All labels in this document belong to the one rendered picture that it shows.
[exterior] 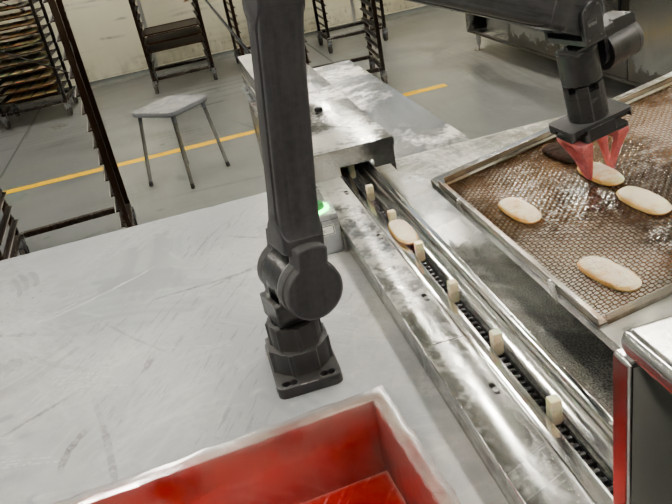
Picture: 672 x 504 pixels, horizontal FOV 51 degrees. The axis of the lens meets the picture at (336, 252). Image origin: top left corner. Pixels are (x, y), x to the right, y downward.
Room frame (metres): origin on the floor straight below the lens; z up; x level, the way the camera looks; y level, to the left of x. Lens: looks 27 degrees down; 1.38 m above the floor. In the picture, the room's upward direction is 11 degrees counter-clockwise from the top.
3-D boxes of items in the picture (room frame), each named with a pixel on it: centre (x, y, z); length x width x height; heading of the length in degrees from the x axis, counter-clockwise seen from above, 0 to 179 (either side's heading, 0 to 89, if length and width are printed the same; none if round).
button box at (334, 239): (1.15, 0.02, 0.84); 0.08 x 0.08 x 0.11; 9
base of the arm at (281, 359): (0.80, 0.07, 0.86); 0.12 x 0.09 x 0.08; 9
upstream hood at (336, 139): (1.99, 0.02, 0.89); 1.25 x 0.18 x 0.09; 9
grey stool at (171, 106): (4.16, 0.78, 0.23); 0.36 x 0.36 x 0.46; 55
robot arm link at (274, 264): (0.81, 0.06, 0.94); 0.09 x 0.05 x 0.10; 113
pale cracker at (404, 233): (1.08, -0.12, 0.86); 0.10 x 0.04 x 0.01; 9
